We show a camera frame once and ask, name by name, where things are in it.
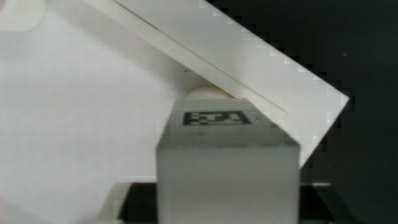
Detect white square tabletop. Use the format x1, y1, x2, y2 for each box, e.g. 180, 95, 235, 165
0, 0, 349, 224

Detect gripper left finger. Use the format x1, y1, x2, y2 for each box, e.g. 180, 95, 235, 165
96, 182, 132, 224

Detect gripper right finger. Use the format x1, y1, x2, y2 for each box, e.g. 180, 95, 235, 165
310, 183, 350, 224

